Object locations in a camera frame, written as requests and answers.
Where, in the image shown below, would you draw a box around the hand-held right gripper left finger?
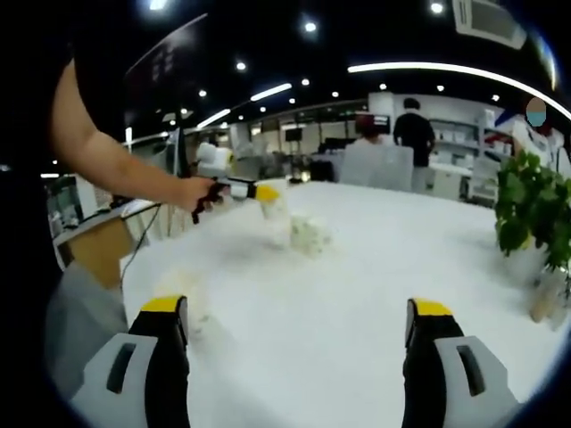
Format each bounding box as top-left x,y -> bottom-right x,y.
70,293 -> 192,428

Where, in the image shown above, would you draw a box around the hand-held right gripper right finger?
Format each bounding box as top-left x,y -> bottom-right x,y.
402,297 -> 522,428

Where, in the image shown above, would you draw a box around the cluster of white paper cups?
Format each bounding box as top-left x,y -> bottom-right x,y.
288,213 -> 335,258

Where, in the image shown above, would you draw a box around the person's left hand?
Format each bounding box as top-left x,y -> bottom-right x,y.
176,175 -> 220,215

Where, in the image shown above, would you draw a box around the black tripod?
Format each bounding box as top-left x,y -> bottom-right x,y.
175,127 -> 192,179

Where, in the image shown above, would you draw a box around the long ceiling light strip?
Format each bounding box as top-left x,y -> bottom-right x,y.
195,108 -> 232,130
346,61 -> 571,122
249,82 -> 294,103

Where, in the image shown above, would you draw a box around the black screen on stand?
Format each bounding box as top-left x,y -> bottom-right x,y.
285,128 -> 305,155

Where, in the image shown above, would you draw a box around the dark overhead panel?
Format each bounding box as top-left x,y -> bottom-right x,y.
123,12 -> 211,128

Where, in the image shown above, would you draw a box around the white table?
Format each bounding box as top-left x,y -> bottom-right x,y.
120,178 -> 570,428

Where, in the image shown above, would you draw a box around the grey office chair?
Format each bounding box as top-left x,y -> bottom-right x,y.
337,144 -> 414,193

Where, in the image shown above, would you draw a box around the small pale container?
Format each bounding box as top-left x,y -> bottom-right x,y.
529,267 -> 570,331

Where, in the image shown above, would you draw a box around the round ceiling spotlights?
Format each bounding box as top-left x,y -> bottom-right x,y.
151,2 -> 501,117

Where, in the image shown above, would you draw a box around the white shelving unit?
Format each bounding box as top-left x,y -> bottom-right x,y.
427,119 -> 499,169

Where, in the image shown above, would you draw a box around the green potted plant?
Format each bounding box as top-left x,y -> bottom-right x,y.
493,149 -> 571,286

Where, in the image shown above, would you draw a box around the ceiling air conditioner vent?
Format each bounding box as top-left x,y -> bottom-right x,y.
451,0 -> 528,51

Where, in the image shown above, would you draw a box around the black cable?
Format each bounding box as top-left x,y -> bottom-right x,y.
119,202 -> 162,286

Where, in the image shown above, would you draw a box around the dark red wall screen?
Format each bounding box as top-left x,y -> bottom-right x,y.
355,112 -> 390,131

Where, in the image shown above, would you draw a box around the red blue wall banner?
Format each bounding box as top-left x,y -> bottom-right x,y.
484,106 -> 525,151

